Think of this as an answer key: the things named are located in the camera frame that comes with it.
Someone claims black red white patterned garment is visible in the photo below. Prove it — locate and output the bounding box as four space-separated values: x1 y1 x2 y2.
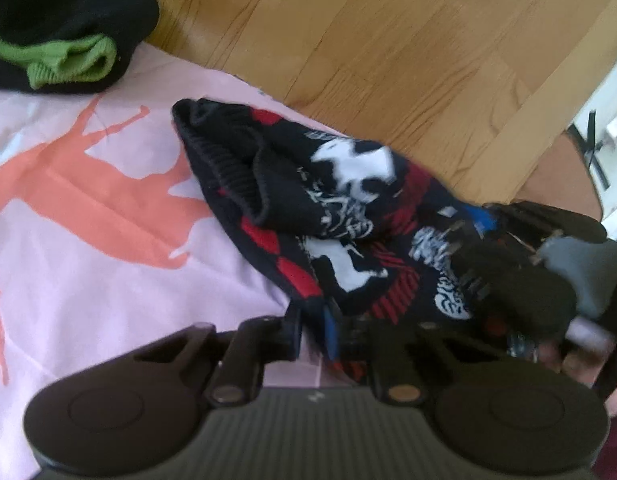
172 99 471 324

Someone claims brown padded cushion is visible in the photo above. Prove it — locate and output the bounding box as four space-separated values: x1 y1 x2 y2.
515 132 603 220

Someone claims wood grain headboard panel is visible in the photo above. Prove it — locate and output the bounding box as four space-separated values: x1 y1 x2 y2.
151 0 617 202

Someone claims pink deer print bedsheet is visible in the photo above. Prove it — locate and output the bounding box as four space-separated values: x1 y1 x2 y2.
0 41 369 480

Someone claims black and green folded garment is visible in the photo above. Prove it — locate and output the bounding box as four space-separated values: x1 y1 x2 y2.
0 0 160 94

